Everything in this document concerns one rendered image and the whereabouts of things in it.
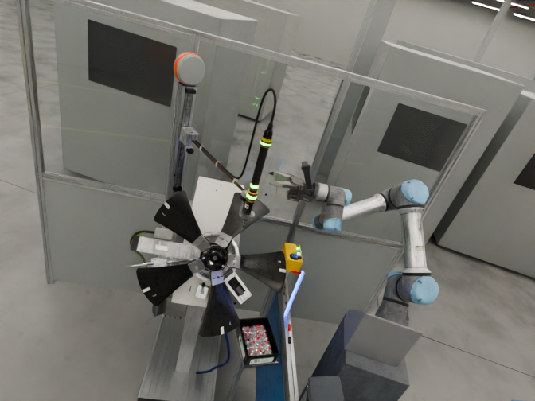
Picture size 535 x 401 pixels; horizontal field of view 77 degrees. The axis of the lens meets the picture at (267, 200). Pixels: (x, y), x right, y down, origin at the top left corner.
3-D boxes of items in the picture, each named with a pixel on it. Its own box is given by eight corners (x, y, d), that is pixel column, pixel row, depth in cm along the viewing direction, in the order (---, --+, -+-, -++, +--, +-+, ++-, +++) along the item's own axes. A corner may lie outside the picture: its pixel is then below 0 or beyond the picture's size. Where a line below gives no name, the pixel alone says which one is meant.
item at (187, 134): (177, 139, 187) (179, 125, 183) (189, 139, 191) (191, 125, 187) (185, 148, 180) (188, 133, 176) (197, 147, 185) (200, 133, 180)
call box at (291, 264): (279, 254, 210) (284, 241, 205) (294, 257, 212) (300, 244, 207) (281, 272, 197) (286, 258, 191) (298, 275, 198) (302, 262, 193)
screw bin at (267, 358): (235, 327, 176) (237, 318, 172) (264, 325, 182) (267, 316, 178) (244, 367, 158) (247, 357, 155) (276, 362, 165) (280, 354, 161)
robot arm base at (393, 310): (401, 325, 161) (405, 305, 164) (414, 329, 147) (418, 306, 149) (370, 315, 163) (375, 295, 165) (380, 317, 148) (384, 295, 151)
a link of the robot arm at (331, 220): (333, 234, 150) (336, 210, 152) (344, 231, 139) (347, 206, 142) (317, 231, 148) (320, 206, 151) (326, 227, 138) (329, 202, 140)
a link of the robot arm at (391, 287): (399, 303, 164) (405, 276, 167) (417, 306, 151) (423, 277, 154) (377, 295, 162) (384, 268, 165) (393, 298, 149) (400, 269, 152)
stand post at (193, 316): (175, 371, 230) (193, 275, 185) (188, 373, 232) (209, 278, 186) (173, 378, 227) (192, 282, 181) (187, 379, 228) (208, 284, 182)
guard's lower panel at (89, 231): (49, 275, 264) (39, 175, 218) (357, 325, 301) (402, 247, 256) (47, 278, 261) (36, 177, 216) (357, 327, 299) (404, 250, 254)
